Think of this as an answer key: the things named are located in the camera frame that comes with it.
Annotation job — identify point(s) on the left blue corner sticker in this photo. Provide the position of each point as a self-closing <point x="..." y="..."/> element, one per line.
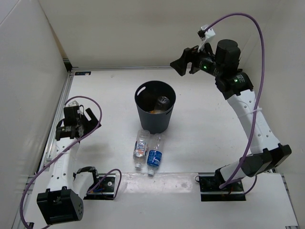
<point x="82" y="73"/>

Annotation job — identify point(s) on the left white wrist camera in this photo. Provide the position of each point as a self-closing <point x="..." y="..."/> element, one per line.
<point x="72" y="104"/>

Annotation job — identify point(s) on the clear unlabelled plastic bottle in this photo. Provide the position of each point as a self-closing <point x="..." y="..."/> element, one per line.
<point x="162" y="104"/>

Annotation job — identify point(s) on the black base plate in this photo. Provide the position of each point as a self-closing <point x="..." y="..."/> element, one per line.
<point x="210" y="191"/>
<point x="105" y="190"/>

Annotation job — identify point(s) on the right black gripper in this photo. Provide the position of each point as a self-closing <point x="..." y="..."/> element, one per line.
<point x="180" y="65"/>

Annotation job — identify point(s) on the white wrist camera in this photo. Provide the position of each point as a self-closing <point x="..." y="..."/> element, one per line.
<point x="205" y="36"/>
<point x="72" y="104"/>

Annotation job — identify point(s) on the clear bottle blue label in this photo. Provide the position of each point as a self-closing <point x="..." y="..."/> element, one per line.
<point x="155" y="154"/>

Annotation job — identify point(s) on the orange juice bottle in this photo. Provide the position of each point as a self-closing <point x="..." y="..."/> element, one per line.
<point x="153" y="111"/>

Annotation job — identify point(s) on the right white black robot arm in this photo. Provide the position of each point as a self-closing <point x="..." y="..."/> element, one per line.
<point x="263" y="151"/>

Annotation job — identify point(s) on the clear bottle white orange label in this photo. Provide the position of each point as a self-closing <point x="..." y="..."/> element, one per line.
<point x="141" y="148"/>

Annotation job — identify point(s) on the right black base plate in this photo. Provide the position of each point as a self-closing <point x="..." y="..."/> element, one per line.
<point x="210" y="191"/>

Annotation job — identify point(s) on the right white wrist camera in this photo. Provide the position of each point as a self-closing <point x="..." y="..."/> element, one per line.
<point x="205" y="36"/>

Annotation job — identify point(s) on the left aluminium frame rail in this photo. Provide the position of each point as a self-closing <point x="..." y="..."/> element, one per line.
<point x="48" y="149"/>

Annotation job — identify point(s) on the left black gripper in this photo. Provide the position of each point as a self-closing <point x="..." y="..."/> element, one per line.
<point x="92" y="123"/>

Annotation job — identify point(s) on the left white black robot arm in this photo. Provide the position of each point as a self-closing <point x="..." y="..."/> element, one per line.
<point x="62" y="200"/>

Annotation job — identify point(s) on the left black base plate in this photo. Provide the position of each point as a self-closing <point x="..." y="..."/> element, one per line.
<point x="105" y="190"/>

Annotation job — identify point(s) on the dark grey plastic bin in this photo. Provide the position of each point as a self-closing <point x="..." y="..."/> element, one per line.
<point x="146" y="97"/>

